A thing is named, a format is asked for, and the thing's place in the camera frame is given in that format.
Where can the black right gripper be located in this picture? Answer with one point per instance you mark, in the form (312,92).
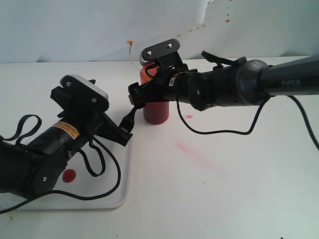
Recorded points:
(189,87)

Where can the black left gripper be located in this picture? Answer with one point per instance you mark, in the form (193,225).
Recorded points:
(74,129)

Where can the red sauce squeeze bottle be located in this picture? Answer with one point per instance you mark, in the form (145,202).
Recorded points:
(154,113)

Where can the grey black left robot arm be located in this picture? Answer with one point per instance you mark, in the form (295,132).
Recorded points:
(31,163)

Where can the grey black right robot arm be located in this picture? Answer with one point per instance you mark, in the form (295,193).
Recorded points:
(231,83)

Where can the red sauce blob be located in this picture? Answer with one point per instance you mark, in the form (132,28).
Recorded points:
(69,176)

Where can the white rectangular tray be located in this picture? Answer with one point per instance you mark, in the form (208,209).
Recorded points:
(86,185)

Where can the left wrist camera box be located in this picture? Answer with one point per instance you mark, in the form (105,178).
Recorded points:
(85,92)

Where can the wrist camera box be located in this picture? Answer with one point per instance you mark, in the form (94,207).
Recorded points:
(163,55)
(85,92)

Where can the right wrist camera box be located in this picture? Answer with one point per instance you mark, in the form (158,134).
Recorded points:
(163,55)

